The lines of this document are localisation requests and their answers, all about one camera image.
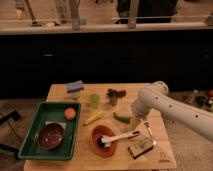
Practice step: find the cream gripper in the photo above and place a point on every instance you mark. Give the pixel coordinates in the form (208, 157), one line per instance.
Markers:
(134, 122)

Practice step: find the dark red bowl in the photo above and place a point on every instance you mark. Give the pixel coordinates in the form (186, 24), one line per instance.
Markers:
(50, 136)

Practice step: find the bunch of dark grapes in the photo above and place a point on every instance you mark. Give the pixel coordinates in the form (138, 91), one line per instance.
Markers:
(116, 93)

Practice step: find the green plastic tray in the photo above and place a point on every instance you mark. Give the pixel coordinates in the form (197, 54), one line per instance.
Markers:
(54, 112)

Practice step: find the orange oval plate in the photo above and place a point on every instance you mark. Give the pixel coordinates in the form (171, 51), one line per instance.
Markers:
(101, 150)

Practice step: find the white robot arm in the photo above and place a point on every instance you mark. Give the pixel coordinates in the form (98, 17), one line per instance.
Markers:
(155, 96)

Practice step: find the blue sponge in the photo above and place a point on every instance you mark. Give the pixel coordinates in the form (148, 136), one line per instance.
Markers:
(74, 86)

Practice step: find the green plastic cup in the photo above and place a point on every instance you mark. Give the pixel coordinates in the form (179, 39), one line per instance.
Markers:
(93, 100)

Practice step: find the small clear cup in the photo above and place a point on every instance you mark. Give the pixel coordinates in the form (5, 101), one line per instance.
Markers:
(75, 95)

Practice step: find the wooden block with black base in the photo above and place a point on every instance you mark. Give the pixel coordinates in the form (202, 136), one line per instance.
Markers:
(141, 147)

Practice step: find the orange round fruit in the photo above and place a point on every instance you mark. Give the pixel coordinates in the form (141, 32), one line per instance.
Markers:
(69, 113)

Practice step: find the wooden table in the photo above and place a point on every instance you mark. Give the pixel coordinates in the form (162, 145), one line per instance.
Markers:
(161, 157)

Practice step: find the silver fork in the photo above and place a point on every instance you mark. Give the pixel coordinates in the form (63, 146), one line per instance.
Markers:
(146, 123)

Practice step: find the white dish brush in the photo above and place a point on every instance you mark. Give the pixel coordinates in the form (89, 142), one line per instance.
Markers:
(105, 141)

